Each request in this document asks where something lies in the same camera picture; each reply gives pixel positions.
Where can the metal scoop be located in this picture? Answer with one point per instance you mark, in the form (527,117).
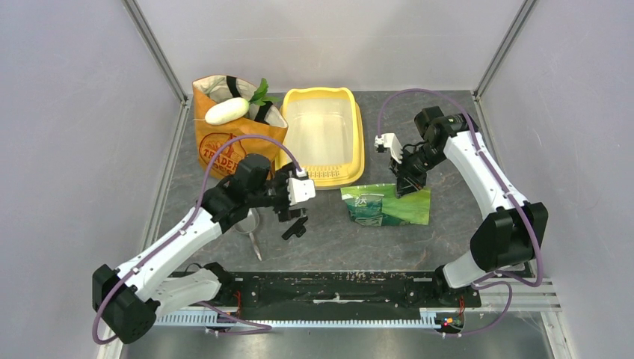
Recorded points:
(247,227)

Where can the black bag clip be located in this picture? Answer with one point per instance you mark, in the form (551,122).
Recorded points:
(297,229)

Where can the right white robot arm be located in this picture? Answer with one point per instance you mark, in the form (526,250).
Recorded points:
(513,228)

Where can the yellow litter box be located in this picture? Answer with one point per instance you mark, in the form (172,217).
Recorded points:
(325,134)

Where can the green litter bag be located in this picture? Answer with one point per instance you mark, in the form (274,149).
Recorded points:
(378,206)

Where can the white daikon radish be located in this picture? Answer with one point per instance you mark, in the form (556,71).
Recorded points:
(227,111)

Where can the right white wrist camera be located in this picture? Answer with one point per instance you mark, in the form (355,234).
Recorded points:
(388,142)

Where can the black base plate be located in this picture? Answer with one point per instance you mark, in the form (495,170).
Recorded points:
(339,295)

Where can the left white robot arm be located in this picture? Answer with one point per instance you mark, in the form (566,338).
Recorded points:
(130,297)

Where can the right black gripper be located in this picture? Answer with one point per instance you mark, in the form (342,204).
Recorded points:
(409,182)

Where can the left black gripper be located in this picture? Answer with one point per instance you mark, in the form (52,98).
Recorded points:
(283,211)

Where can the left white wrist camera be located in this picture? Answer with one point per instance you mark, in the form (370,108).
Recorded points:
(300,187)

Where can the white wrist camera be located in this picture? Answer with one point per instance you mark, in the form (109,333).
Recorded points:
(388,142)
(300,187)

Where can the slotted cable duct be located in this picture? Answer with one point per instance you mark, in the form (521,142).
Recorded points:
(206,318)

